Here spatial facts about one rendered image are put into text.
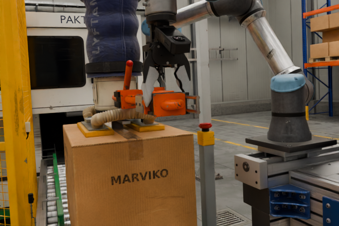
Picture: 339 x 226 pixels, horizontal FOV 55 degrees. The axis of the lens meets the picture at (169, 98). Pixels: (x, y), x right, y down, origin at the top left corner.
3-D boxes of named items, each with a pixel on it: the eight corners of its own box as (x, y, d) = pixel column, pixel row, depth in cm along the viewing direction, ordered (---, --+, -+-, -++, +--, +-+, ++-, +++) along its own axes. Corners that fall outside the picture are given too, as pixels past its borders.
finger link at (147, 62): (154, 88, 76) (166, 53, 77) (157, 88, 74) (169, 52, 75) (136, 80, 75) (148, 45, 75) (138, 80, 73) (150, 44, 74)
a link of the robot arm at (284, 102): (266, 112, 117) (265, 74, 116) (277, 109, 128) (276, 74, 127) (302, 113, 110) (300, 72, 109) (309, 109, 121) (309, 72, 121)
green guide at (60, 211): (44, 163, 307) (44, 153, 307) (56, 161, 311) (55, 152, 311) (42, 235, 158) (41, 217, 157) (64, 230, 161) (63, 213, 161)
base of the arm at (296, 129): (288, 133, 129) (288, 108, 128) (321, 138, 115) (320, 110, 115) (258, 137, 123) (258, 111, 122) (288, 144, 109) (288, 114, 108)
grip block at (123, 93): (113, 107, 111) (113, 90, 111) (142, 105, 115) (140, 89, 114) (118, 109, 104) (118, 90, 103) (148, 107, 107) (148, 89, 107)
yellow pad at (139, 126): (119, 123, 151) (119, 112, 150) (140, 121, 154) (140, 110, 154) (139, 132, 119) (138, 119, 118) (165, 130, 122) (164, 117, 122)
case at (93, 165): (67, 208, 156) (62, 124, 154) (148, 194, 170) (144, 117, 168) (79, 276, 100) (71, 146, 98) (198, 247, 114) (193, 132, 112)
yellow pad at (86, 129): (76, 126, 144) (76, 115, 144) (100, 124, 147) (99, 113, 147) (85, 138, 112) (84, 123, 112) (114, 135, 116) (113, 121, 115)
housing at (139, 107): (134, 111, 91) (133, 95, 91) (157, 110, 93) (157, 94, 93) (141, 113, 85) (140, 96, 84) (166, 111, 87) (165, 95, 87)
